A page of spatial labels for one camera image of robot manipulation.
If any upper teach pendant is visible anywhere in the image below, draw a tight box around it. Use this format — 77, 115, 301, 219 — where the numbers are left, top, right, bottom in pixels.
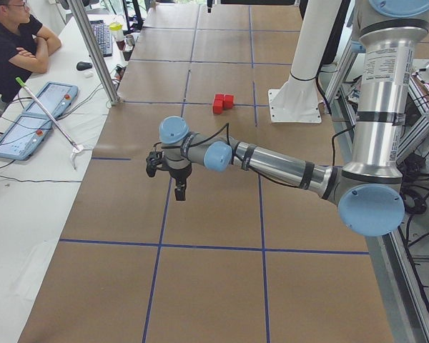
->
21, 81, 79, 120

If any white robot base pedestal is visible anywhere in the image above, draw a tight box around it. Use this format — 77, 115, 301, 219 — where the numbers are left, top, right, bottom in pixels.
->
268, 0, 350, 124

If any aluminium frame post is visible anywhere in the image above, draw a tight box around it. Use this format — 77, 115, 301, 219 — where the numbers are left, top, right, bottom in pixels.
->
67, 0, 119, 105

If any red block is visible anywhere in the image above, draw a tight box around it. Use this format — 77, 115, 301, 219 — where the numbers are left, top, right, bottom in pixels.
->
212, 99, 224, 114
214, 94, 224, 102

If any black computer mouse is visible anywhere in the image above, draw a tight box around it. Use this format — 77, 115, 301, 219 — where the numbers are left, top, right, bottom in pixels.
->
76, 61, 93, 71

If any grabber reach stick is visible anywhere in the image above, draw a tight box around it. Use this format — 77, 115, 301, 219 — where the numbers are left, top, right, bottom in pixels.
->
15, 77, 92, 170

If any stack of books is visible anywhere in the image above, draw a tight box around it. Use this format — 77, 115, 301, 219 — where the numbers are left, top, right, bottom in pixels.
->
347, 84, 361, 106

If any teach pendant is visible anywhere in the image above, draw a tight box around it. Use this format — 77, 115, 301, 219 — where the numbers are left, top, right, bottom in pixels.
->
21, 81, 79, 120
0, 113, 52, 161

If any metal cylinder cup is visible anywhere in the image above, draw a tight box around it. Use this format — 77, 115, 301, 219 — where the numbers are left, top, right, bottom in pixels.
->
124, 34, 135, 46

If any lower teach pendant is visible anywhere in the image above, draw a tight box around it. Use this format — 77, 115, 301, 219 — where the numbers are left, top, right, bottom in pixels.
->
0, 113, 52, 161

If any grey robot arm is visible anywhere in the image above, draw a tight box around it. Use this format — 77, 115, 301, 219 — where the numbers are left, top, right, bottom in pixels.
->
146, 1, 429, 237

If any seated person black shirt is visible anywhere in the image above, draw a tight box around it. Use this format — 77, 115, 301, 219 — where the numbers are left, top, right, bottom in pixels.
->
0, 1, 61, 104

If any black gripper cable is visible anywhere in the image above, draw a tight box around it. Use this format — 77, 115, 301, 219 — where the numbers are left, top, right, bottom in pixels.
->
153, 122, 308, 189

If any black keyboard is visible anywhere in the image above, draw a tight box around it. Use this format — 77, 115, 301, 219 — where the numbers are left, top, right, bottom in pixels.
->
89, 20, 113, 57

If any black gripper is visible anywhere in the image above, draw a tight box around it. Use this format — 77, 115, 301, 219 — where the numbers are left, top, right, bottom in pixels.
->
146, 151, 192, 202

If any yellow lid cup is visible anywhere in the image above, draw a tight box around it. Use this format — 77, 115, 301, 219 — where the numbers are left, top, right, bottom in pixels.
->
109, 21, 124, 43

